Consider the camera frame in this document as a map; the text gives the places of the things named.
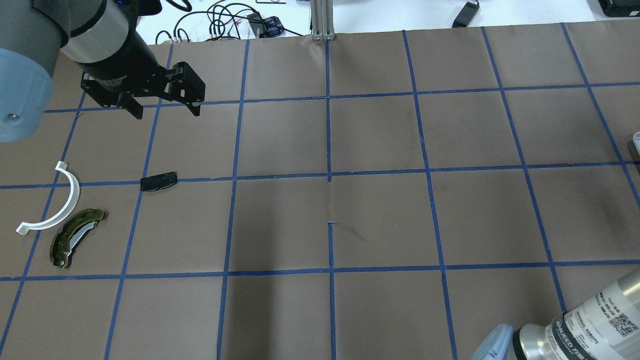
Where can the black power adapter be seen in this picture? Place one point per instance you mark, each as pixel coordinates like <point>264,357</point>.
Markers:
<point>466,14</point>

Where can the black brake pad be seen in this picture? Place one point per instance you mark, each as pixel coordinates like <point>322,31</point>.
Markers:
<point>158,182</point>

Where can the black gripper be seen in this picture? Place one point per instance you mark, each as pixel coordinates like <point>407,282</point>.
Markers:
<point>127,62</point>

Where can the green brake shoe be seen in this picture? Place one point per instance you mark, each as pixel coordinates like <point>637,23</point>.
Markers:
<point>71,233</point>

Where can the aluminium frame post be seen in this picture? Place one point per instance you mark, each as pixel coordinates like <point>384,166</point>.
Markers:
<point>322,20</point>

